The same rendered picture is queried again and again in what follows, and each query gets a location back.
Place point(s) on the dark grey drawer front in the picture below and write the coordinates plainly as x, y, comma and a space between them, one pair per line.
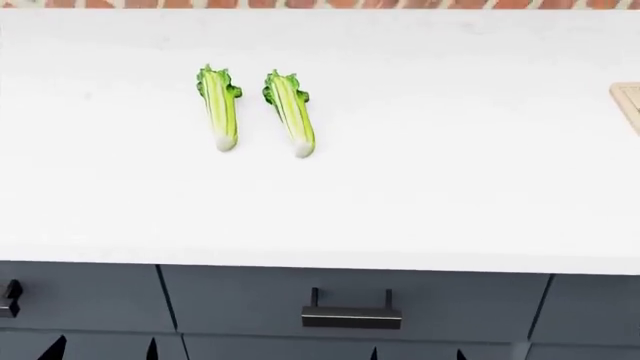
90, 296
590, 311
300, 348
240, 300
585, 352
100, 347

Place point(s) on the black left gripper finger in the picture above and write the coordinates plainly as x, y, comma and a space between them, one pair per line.
56, 350
152, 352

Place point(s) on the green celery stalk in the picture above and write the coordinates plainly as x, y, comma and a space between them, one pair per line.
294, 112
222, 108

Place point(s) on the beige wooden cutting board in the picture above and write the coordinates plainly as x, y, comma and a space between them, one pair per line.
629, 101

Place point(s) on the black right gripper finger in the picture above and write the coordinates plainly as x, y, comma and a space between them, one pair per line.
374, 355
461, 356

